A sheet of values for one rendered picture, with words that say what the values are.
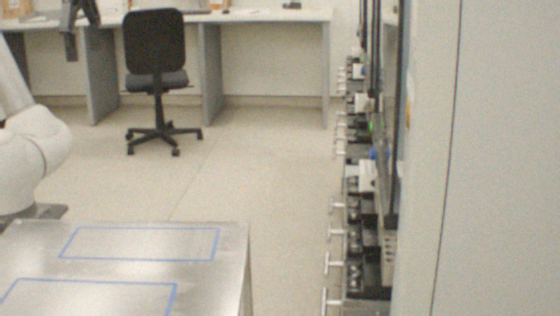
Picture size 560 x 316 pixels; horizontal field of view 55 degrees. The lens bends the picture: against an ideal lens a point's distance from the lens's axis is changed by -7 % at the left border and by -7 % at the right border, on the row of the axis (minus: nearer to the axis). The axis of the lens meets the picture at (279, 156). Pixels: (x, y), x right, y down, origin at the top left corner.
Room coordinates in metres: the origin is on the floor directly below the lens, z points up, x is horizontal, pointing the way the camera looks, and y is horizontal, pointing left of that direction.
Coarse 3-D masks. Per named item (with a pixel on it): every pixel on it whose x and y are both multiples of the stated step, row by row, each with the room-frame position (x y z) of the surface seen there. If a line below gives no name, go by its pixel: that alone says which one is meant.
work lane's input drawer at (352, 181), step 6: (348, 180) 1.43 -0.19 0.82; (354, 180) 1.43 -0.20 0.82; (348, 186) 1.39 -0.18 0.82; (354, 186) 1.39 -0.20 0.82; (348, 192) 1.36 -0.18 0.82; (354, 192) 1.35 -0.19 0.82; (360, 192) 1.35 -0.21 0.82; (330, 198) 1.45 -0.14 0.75; (360, 198) 1.34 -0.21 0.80; (330, 204) 1.41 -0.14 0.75; (336, 204) 1.41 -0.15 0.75; (342, 204) 1.41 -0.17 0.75; (330, 210) 1.38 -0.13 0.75
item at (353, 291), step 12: (348, 264) 1.00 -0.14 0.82; (360, 264) 1.00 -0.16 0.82; (348, 276) 0.96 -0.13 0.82; (360, 276) 0.95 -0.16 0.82; (324, 288) 1.01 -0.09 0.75; (348, 288) 0.91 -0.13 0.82; (360, 288) 0.91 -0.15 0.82; (324, 300) 0.96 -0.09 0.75; (336, 300) 0.96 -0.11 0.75; (348, 300) 0.89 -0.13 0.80; (360, 300) 0.89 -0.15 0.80; (372, 300) 0.89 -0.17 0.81; (384, 300) 0.89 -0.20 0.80; (324, 312) 0.92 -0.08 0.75; (348, 312) 0.89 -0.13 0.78; (360, 312) 0.89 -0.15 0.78; (372, 312) 0.89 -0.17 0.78; (384, 312) 0.88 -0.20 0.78
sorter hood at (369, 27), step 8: (368, 0) 2.06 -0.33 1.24; (368, 8) 2.11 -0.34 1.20; (368, 16) 2.08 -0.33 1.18; (368, 24) 2.06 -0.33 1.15; (368, 32) 2.03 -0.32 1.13; (368, 40) 2.00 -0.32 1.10; (368, 48) 1.97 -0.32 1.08; (368, 56) 2.02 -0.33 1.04; (368, 64) 2.00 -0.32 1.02; (368, 72) 1.95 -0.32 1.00; (368, 80) 1.84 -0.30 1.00; (368, 88) 1.74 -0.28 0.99; (368, 96) 1.73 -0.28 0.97
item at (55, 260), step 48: (0, 240) 1.10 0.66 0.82; (48, 240) 1.10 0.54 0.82; (96, 240) 1.10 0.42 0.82; (144, 240) 1.11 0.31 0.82; (192, 240) 1.11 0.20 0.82; (240, 240) 1.11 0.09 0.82; (0, 288) 0.90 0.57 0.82; (48, 288) 0.91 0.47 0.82; (96, 288) 0.91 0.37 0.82; (144, 288) 0.92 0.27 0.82; (192, 288) 0.92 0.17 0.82; (240, 288) 0.92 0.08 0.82
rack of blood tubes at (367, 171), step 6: (360, 162) 1.44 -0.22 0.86; (366, 162) 1.45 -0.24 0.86; (372, 162) 1.45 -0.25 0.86; (402, 162) 1.44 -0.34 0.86; (360, 168) 1.40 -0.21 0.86; (366, 168) 1.40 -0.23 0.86; (372, 168) 1.40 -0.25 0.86; (360, 174) 1.36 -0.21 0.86; (366, 174) 1.36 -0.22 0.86; (372, 174) 1.36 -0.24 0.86; (360, 180) 1.36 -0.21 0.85; (366, 180) 1.36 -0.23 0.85; (372, 180) 1.45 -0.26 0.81; (360, 186) 1.36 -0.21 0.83; (366, 186) 1.36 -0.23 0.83; (372, 186) 1.41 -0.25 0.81
